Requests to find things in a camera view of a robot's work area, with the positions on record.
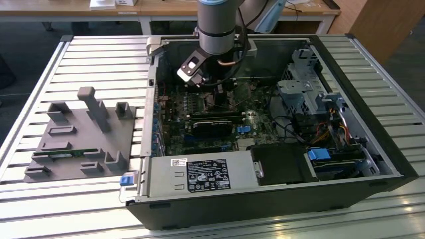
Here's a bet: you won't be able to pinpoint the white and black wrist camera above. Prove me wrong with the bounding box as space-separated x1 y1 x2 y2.
176 48 209 87

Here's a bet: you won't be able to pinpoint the green motherboard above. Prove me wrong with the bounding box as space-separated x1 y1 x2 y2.
154 77 300 157

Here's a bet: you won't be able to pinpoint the black internal cable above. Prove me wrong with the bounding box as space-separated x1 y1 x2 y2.
269 114 308 145

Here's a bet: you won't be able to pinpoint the coloured power wire bundle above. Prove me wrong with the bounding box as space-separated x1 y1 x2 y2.
312 121 353 146

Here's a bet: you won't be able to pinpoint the black RAM slot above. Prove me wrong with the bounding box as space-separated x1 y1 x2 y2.
189 116 245 122
190 112 242 118

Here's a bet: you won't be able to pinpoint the wooden desk white legs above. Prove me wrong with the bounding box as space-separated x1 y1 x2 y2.
0 0 342 35

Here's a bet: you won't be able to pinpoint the grey parts rack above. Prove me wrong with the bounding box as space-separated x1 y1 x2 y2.
23 86 138 184

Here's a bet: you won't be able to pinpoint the blue case latch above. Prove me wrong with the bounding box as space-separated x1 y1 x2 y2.
120 174 138 187

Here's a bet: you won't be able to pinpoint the pale blue teach pendant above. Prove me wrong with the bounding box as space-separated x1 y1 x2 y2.
254 0 286 34

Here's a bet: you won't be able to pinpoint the silver perforated drive cage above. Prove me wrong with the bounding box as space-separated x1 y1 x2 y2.
276 48 334 117

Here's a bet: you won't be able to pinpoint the grey case handle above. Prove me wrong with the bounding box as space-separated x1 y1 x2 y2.
145 36 169 57

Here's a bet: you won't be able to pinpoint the silver power supply with label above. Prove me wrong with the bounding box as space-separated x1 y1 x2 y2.
141 150 265 200

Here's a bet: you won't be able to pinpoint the black CPU socket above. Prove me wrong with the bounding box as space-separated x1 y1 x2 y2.
201 91 234 113

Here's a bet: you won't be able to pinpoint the blue disk carrier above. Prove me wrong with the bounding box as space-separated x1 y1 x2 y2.
306 148 332 163

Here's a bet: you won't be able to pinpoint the wooden cabinet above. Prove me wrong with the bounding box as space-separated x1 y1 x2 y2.
326 0 425 66

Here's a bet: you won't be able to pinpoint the green RAM stick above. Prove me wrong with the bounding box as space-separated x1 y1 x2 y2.
32 148 100 159

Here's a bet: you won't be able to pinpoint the black PC case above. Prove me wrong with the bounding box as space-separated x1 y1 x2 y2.
124 33 420 231

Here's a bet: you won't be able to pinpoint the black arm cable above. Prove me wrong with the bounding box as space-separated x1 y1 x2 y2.
202 7 253 87

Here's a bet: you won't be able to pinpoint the silver chipset heatsink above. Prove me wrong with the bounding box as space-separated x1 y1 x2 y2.
236 138 257 150

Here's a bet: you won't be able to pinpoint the black graphics card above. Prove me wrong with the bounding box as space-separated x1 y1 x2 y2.
189 119 236 139

